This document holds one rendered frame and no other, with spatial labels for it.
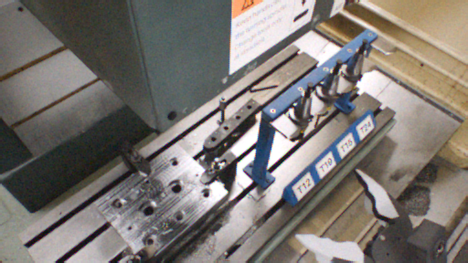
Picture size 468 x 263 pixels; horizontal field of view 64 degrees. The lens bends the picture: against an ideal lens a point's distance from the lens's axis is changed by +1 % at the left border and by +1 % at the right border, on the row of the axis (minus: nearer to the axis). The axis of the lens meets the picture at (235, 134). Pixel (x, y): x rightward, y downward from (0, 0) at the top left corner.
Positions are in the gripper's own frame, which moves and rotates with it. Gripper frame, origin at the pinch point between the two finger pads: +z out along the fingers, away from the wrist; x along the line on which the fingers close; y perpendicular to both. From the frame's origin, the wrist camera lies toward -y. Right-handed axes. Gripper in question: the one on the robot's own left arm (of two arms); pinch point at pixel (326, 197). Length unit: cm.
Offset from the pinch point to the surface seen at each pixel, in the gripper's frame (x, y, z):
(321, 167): 36, 51, 13
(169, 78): -13.4, -22.4, 16.5
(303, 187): 27, 51, 13
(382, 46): 65, 23, 20
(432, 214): 68, 79, -23
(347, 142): 50, 51, 13
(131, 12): -15.6, -31.0, 17.2
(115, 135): 3, 70, 82
